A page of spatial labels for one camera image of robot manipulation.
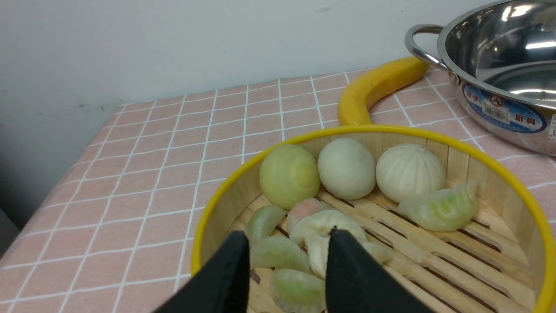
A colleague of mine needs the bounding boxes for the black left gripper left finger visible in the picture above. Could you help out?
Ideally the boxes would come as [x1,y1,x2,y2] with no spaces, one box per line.
[154,230,250,313]

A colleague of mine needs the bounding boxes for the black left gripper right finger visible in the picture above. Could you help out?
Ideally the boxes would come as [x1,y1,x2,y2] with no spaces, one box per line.
[325,228,432,313]

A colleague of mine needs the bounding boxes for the yellow rimmed bamboo steamer basket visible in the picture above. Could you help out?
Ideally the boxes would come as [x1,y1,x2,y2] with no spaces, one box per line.
[191,125,556,313]

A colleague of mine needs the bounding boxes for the stainless steel pot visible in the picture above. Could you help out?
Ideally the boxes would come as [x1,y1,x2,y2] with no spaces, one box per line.
[404,0,556,156]

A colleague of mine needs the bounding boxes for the green dumpling under finger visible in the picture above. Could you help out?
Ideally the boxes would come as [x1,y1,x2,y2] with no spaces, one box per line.
[250,236,311,273]

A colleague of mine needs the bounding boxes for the green dumpling near bottom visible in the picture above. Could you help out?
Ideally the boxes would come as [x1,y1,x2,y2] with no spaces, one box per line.
[269,269,326,313]

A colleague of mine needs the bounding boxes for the white crescent dumpling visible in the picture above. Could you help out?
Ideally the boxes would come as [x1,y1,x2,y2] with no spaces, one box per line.
[289,210,367,245]

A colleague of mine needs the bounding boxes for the green dumpling far left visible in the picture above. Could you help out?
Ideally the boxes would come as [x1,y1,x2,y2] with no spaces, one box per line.
[244,205,288,247]

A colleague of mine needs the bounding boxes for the pink shrimp dumpling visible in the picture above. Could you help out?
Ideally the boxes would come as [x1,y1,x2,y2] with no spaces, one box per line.
[285,198,336,233]

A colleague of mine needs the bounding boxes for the smooth white round bun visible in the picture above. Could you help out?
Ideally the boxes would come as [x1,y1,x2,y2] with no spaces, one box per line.
[318,137,377,200]

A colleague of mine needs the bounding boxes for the green dumpling near right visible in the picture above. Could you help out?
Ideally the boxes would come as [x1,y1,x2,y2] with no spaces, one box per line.
[397,180,478,232]

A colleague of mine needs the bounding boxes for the pink checked tablecloth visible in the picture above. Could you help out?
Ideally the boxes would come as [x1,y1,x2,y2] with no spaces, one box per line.
[1,70,555,313]

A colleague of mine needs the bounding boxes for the white pleated bun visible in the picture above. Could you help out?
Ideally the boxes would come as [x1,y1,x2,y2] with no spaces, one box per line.
[375,144,446,203]

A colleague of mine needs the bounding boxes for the pale yellow swirl bun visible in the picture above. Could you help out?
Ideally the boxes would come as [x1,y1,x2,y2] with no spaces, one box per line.
[259,144,321,210]

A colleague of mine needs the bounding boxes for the yellow toy banana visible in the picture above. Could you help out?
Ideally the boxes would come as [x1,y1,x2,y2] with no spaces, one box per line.
[336,56,430,126]

